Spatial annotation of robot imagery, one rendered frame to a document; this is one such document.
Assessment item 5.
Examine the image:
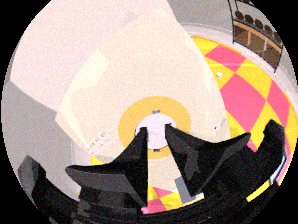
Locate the white square tray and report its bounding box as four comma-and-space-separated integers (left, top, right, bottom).
267, 149, 287, 186

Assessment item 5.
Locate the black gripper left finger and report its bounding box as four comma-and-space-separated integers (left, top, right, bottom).
65, 127, 148, 208

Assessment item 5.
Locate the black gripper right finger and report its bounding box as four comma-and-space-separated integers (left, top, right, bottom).
165, 124, 251, 197

